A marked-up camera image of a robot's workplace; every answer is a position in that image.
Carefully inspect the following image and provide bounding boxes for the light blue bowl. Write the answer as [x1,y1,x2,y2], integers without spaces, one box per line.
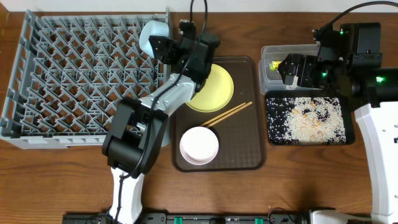
[139,21,169,58]

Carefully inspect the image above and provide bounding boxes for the green snack wrapper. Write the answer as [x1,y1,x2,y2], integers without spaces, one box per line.
[269,60,281,71]

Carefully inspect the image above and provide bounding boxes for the yellow round plate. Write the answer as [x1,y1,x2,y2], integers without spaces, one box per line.
[187,63,234,113]

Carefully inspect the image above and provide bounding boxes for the wooden chopstick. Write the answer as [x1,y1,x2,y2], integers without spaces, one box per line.
[200,103,246,126]
[202,101,252,128]

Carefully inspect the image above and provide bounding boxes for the pink white bowl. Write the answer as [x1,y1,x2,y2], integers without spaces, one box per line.
[179,126,219,166]

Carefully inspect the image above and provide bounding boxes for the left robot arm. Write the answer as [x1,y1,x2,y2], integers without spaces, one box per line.
[102,34,220,223]

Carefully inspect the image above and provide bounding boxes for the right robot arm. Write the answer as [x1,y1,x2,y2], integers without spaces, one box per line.
[277,22,397,223]

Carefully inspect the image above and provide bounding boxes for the clear plastic waste bin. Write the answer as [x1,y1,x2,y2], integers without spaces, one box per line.
[259,44,318,95]

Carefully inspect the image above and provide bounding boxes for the black waste tray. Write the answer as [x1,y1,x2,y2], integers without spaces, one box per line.
[264,89,356,146]

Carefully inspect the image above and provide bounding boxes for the spilled rice pile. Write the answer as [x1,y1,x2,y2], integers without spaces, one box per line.
[267,96,346,145]

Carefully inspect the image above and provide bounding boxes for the brown serving tray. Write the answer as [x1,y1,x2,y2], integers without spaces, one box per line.
[171,56,266,172]

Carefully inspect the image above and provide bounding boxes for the grey plastic dish rack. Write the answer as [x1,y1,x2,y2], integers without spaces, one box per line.
[1,11,172,149]

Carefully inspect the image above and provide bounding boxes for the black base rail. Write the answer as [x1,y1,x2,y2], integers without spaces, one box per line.
[62,213,310,224]

